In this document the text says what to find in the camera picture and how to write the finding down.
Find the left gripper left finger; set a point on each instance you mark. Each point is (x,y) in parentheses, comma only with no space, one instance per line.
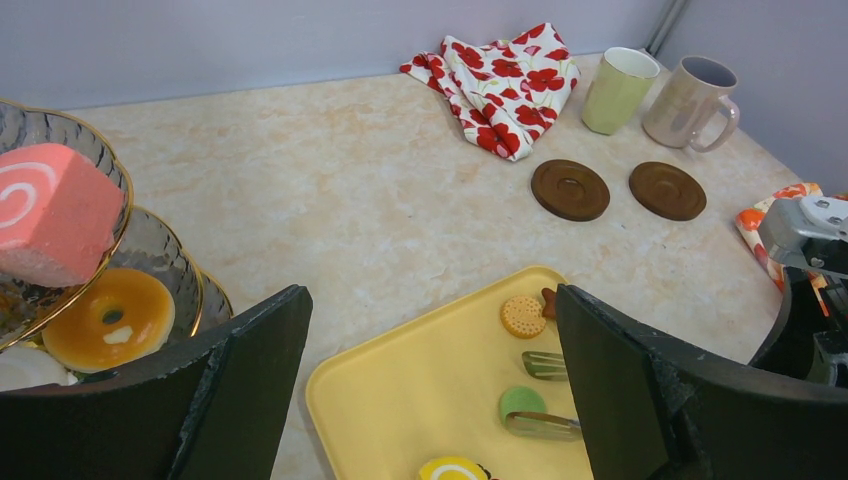
(212,407)

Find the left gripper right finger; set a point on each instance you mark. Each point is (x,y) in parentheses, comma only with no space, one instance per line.
(652,406)

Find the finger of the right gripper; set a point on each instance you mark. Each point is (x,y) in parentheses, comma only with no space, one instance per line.
(788,348)

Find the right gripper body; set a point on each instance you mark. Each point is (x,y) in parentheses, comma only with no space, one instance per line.
(828,364)

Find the metal serving tongs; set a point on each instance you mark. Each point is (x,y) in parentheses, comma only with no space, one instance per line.
(547,367)

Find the orange glazed donut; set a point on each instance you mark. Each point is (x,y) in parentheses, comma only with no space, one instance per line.
(125,314)

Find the green macaron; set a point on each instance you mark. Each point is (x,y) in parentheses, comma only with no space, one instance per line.
(520,399)

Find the three-tier glass dessert stand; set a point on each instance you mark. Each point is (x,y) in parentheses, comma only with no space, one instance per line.
(143,242)

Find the white cream cupcake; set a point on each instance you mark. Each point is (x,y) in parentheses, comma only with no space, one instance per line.
(24,367)

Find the pink swirl roll cake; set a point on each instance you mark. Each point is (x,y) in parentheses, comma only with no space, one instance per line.
(57,215)

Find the orange floral cloth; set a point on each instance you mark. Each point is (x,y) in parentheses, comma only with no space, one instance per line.
(748,221)

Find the brown star cookie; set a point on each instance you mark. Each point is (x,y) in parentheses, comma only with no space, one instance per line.
(549,308)

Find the round tan biscuit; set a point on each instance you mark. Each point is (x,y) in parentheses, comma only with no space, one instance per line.
(522,317)

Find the right brown coaster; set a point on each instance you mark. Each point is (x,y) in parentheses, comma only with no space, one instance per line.
(667,191)

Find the brown coaster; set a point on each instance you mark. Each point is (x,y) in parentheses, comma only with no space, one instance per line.
(667,191)
(570,190)

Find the yellow swirl roll cake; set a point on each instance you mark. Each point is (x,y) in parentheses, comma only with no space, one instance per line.
(453,468)

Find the yellow plastic tray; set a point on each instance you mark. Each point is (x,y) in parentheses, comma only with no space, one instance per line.
(430,388)

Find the left brown coaster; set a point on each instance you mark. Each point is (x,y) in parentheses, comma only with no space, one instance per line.
(570,190)

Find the pink pearlescent mug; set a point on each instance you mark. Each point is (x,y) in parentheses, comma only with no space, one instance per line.
(698,88)

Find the green mug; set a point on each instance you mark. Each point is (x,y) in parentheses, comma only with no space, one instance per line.
(623,79)

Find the red poppy cloth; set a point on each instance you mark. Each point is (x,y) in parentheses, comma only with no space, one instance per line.
(505,94)

